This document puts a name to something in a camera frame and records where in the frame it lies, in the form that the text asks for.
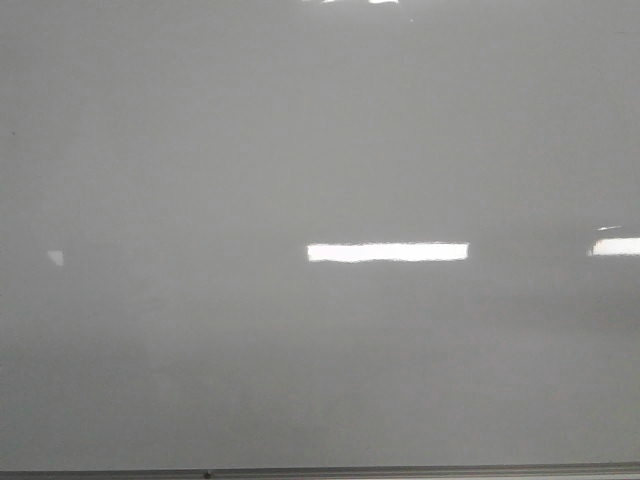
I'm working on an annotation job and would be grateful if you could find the white whiteboard with metal frame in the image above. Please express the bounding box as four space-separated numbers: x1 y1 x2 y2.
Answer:
1 1 639 470

